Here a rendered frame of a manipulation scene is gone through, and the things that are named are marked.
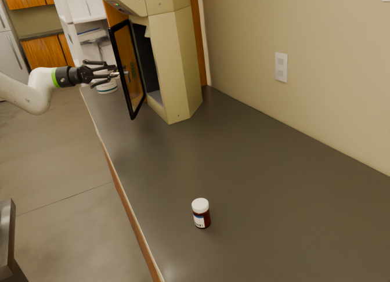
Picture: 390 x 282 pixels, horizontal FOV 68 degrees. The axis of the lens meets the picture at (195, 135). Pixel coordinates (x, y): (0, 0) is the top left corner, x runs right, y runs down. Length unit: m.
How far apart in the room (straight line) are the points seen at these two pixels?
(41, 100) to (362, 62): 1.19
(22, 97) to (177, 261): 0.93
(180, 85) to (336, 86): 0.63
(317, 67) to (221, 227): 0.64
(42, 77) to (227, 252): 1.08
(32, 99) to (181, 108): 0.62
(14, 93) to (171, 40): 0.66
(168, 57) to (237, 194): 0.66
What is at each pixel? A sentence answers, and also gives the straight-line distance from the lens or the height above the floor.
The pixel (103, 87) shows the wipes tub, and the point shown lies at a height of 0.98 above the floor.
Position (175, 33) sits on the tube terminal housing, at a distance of 1.27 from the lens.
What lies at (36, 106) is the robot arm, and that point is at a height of 1.13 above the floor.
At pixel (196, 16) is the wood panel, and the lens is 1.71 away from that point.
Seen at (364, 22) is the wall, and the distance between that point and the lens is 0.98.
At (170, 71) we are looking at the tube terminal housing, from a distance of 1.28.
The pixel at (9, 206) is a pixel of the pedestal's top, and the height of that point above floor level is 0.94.
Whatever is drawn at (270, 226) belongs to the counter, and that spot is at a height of 0.94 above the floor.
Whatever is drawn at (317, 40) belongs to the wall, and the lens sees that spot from 1.10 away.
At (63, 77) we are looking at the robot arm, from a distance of 1.41.
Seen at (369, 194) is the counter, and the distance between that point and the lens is 0.94.
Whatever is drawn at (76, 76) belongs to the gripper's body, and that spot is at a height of 1.21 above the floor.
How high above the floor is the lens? 1.51
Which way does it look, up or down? 28 degrees down
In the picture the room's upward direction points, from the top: 8 degrees counter-clockwise
